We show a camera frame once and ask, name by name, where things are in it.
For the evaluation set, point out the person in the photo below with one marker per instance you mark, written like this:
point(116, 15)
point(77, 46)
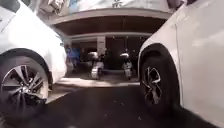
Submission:
point(73, 56)

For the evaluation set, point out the white car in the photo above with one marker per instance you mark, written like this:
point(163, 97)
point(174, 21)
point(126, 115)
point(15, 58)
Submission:
point(30, 40)
point(200, 50)

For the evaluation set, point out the building with canopy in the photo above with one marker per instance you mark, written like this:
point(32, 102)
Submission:
point(110, 23)

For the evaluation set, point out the parked scooter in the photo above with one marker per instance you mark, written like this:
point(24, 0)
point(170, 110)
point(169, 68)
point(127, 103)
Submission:
point(96, 68)
point(127, 65)

